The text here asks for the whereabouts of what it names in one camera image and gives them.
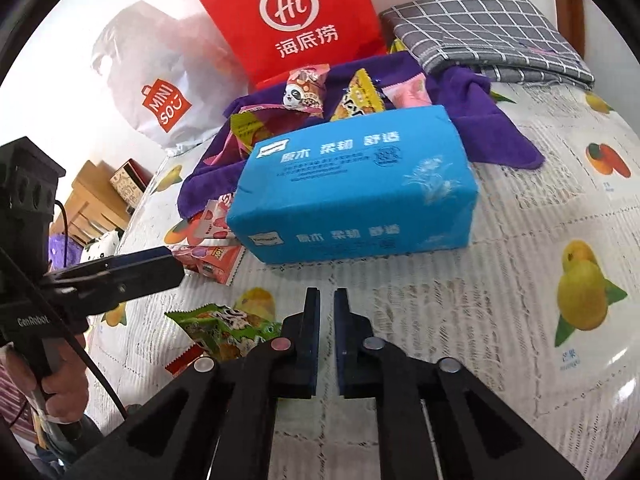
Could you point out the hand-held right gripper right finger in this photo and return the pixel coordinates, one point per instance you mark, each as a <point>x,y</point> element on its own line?
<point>341,340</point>

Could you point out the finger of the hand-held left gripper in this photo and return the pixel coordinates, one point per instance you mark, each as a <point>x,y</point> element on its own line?
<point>145,255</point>
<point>150,277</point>

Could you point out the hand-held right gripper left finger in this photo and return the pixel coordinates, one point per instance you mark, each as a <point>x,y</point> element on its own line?
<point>312,340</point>

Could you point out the pink red snack packet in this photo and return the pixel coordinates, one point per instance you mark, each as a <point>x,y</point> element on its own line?
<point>210,260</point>

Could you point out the strawberry print pink packet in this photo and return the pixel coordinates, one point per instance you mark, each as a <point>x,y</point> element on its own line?
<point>212,220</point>

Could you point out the green snack packet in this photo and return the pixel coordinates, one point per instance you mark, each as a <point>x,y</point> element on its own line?
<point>225,327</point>

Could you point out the maroon snack packet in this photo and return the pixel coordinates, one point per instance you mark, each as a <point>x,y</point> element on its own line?
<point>222,152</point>

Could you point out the yellow-green snack packet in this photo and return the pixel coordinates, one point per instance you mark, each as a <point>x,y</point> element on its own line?
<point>250,130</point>

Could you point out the panda print snack packet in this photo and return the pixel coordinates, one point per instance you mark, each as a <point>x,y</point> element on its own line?
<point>302,92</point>

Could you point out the yellow snack packet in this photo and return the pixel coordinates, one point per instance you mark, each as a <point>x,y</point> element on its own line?
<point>357,97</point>

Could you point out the person's left hand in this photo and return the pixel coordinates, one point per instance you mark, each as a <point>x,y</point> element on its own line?
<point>65,390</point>

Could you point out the white black-spotted cloth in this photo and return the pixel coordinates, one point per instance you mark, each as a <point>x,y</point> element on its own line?
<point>102,247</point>

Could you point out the purple fluffy cloth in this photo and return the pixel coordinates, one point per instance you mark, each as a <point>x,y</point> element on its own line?
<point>72,252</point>

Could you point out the wooden cabinet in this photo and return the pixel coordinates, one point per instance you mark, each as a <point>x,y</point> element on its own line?
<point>90,200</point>

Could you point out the small patterned box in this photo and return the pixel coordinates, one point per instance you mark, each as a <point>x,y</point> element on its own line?
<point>130,182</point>

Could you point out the blue tissue pack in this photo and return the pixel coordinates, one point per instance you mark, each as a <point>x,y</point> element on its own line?
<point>350,185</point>

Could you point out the white plastic bag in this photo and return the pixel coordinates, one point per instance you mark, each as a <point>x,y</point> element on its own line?
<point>150,60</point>

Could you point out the purple towel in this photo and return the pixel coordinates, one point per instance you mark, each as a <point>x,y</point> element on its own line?
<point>480,125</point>

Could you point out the red shopping bag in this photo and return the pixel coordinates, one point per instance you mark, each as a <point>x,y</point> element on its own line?
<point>300,35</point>

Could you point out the grey checked folded cloth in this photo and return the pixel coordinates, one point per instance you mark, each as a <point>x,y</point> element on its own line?
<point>480,35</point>

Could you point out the brown wooden headboard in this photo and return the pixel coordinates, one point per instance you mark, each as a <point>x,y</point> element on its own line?
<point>570,10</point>

